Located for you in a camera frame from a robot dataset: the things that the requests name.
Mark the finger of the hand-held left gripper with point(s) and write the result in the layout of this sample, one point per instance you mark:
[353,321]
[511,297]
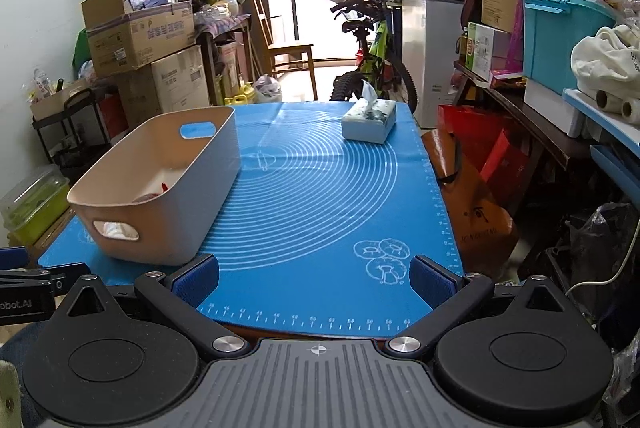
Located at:
[30,275]

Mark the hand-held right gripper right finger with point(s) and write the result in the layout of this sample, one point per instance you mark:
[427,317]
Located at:
[430,280]

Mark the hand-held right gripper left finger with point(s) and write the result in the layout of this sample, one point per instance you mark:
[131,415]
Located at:
[197,280]

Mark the beige plastic basket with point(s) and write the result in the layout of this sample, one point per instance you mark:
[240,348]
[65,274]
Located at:
[200,188]

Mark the green container clear lid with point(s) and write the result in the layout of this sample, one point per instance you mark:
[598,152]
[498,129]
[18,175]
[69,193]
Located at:
[35,213]

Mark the orange paper bag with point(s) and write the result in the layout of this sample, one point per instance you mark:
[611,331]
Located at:
[475,218]

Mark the blue silicone mat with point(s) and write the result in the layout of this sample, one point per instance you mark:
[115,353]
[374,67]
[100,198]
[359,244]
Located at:
[310,208]

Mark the black utility cart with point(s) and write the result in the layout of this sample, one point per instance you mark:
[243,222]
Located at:
[82,127]

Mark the red paper bag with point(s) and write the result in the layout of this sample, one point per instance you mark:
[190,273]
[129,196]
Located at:
[480,127]

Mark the white blue tissue box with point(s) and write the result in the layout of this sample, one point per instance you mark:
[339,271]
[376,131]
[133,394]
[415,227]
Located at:
[367,125]

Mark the red black appliance carton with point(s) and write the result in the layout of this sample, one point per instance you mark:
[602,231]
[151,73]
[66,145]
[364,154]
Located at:
[112,115]

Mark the black plastic bag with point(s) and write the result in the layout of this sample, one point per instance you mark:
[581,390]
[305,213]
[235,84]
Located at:
[610,248]

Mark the wooden side table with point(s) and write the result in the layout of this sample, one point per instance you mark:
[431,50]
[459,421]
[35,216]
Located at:
[525,117]

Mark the yellow plastic jugs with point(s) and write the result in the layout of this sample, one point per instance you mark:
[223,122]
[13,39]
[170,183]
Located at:
[240,96]

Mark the clear snack bag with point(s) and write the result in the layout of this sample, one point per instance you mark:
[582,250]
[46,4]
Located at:
[40,85]

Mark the white plastic bag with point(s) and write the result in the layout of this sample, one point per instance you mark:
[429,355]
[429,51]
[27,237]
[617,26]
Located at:
[267,90]

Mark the tall wrapped cardboard box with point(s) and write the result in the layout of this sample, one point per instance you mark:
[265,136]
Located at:
[175,77]

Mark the white foam box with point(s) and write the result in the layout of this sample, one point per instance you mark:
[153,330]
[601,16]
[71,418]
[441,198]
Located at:
[550,105]

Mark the light blue shelf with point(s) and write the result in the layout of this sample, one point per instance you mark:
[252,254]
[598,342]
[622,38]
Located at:
[615,167]

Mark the white chest freezer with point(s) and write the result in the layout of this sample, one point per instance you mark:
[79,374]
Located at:
[432,57]

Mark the dark wooden table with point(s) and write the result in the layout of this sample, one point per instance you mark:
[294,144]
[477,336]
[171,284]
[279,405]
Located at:
[209,57]

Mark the green bag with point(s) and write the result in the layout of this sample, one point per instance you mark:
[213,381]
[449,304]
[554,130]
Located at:
[80,50]

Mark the green black bicycle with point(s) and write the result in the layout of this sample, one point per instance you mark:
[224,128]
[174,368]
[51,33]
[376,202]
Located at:
[375,52]

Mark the green white box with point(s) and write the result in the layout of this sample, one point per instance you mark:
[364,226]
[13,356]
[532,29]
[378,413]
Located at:
[482,50]

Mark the wooden chair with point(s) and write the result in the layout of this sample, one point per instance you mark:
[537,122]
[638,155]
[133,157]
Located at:
[290,50]

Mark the wide cardboard box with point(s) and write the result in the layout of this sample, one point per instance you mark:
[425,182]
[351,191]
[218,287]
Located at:
[140,37]

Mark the roll of paper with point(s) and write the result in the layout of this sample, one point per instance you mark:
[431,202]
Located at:
[607,100]
[631,110]

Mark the teal storage bin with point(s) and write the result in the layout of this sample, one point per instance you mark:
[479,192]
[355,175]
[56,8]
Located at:
[555,47]

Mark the open cardboard box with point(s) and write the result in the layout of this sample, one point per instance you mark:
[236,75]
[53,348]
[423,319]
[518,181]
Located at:
[102,5]

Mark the white cloth bag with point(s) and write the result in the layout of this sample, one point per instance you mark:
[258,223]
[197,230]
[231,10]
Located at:
[610,52]

